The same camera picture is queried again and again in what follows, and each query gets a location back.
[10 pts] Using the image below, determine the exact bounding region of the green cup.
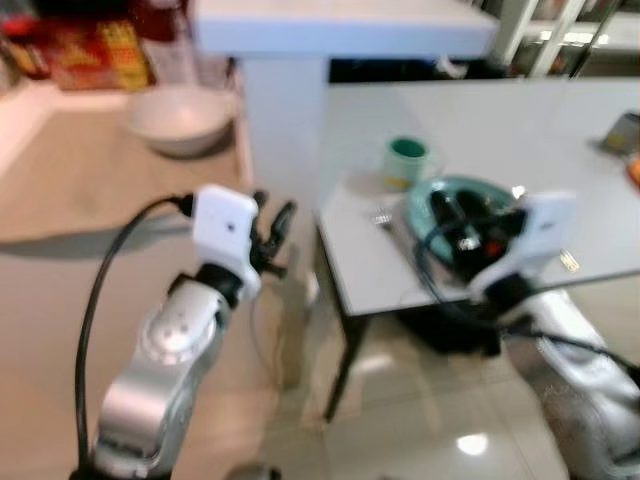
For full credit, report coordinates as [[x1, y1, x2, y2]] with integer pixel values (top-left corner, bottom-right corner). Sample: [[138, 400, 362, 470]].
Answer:
[[384, 136, 434, 192]]

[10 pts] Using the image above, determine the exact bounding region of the white shelf frame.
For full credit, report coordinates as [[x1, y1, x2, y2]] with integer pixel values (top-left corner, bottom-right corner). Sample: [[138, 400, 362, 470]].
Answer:
[[488, 0, 640, 79]]

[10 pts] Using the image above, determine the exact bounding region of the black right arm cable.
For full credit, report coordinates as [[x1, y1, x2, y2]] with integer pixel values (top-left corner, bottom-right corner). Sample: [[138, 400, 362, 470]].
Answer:
[[412, 228, 640, 385]]

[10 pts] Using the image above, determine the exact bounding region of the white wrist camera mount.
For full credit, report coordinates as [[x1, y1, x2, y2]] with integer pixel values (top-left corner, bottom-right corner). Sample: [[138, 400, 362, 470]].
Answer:
[[189, 184, 264, 301], [468, 189, 579, 301]]

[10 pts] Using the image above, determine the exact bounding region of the beige bowl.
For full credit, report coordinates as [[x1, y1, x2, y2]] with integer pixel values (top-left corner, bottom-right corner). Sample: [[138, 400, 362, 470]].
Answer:
[[124, 84, 240, 159]]

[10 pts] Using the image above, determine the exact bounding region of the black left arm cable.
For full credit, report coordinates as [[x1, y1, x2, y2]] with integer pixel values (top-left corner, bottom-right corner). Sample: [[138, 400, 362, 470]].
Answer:
[[73, 194, 197, 476]]

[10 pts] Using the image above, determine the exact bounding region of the silver fork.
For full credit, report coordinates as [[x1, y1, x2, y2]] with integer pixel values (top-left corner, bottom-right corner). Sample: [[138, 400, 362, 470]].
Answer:
[[368, 204, 403, 227]]

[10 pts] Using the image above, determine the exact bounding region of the red and yellow box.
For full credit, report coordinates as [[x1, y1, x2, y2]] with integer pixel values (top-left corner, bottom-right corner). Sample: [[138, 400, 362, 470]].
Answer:
[[38, 18, 153, 93]]

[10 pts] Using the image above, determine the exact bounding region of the white counter with pillar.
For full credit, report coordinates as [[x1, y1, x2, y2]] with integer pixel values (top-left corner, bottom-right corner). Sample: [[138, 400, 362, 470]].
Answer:
[[189, 0, 500, 393]]

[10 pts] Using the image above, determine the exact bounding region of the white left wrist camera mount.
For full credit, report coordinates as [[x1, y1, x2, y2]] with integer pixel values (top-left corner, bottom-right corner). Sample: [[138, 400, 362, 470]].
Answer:
[[189, 184, 264, 301]]

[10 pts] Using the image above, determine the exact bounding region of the grey metal cup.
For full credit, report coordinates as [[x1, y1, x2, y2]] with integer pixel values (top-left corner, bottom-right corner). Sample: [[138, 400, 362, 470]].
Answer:
[[599, 111, 640, 157]]

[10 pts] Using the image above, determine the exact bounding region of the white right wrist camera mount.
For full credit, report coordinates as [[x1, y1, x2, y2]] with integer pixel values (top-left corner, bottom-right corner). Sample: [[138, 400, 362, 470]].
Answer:
[[468, 189, 579, 301]]

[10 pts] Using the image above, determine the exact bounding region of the grey table with black legs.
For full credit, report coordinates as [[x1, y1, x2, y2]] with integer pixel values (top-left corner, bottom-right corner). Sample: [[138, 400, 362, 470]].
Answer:
[[314, 78, 640, 423]]

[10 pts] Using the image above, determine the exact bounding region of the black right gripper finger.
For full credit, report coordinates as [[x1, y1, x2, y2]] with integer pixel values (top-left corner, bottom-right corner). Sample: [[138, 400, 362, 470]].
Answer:
[[429, 190, 459, 237], [454, 192, 487, 235]]

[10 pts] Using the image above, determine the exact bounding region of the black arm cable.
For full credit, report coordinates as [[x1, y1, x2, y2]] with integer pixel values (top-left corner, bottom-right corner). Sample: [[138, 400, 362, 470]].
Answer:
[[412, 228, 640, 385], [73, 194, 197, 476]]

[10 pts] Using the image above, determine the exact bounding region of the green round plate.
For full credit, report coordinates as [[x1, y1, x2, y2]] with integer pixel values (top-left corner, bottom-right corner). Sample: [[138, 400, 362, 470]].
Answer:
[[404, 176, 523, 273]]

